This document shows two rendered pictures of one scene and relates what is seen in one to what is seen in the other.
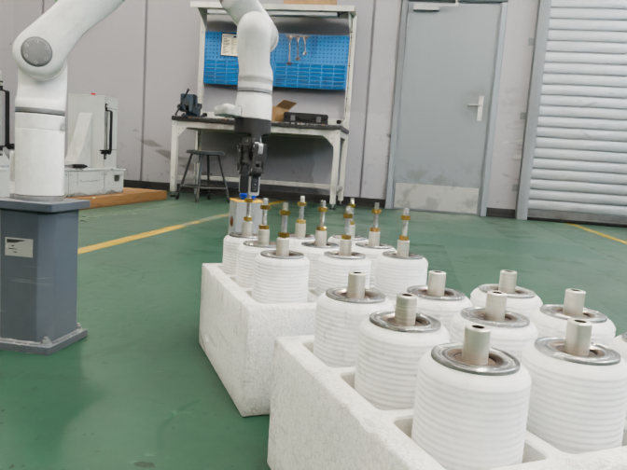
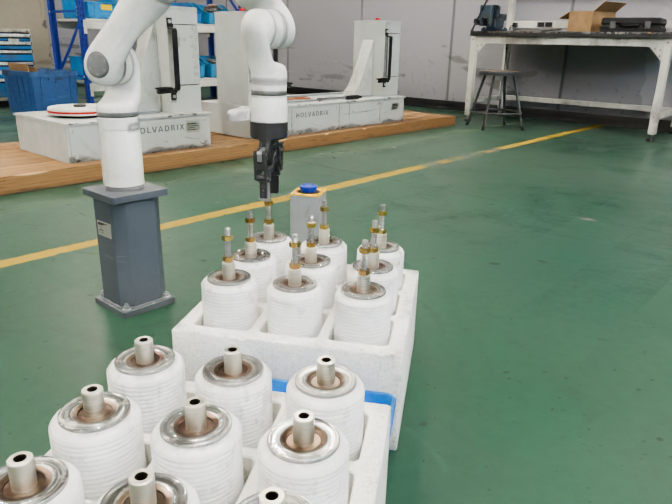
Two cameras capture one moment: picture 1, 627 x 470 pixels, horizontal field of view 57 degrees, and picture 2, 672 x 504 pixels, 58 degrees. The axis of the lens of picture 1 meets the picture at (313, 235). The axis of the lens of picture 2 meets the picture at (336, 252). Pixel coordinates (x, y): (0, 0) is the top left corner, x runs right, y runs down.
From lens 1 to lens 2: 0.72 m
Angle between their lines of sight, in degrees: 34
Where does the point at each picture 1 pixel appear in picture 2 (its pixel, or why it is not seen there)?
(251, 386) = not seen: hidden behind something
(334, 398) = not seen: hidden behind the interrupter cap
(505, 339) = (161, 457)
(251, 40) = (249, 42)
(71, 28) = (120, 40)
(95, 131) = (376, 59)
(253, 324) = (177, 343)
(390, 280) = (337, 317)
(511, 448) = not seen: outside the picture
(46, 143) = (115, 143)
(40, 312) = (121, 283)
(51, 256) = (125, 239)
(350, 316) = (112, 384)
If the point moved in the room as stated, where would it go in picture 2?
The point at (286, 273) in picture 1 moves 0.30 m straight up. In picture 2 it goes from (216, 300) to (207, 118)
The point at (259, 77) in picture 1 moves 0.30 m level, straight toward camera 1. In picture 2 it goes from (262, 80) to (149, 89)
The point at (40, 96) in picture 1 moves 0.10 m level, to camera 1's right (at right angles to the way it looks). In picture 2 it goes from (111, 101) to (141, 104)
